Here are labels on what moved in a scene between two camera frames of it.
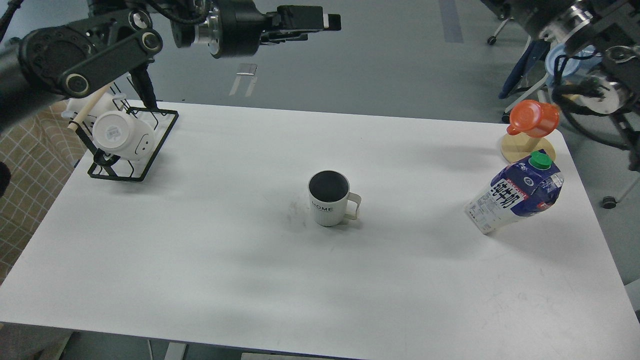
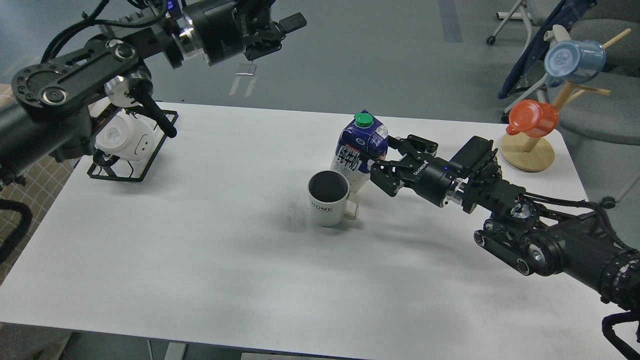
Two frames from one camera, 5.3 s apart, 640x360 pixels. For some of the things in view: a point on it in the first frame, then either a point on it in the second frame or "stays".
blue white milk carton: [521, 189] → [363, 140]
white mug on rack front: [118, 133] stays
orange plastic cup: [533, 118] stays
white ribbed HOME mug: [331, 199] stays
